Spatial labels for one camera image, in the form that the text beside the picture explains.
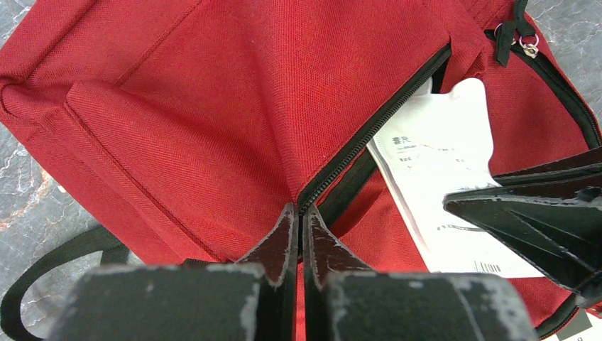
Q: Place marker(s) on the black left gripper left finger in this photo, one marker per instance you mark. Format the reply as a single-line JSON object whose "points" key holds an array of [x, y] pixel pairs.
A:
{"points": [[277, 254]]}

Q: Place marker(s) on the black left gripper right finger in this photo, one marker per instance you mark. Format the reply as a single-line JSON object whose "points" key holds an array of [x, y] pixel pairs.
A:
{"points": [[324, 256]]}

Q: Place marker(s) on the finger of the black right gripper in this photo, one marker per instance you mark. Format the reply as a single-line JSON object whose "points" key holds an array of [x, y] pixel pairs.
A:
{"points": [[581, 169], [556, 227]]}

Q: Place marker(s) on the white paper packet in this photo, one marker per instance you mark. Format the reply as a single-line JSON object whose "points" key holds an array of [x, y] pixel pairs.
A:
{"points": [[435, 145]]}

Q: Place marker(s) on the red backpack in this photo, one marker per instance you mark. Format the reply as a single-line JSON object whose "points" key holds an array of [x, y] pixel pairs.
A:
{"points": [[185, 127]]}

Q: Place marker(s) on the black white chessboard mat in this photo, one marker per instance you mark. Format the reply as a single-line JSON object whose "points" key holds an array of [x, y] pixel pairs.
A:
{"points": [[583, 326]]}

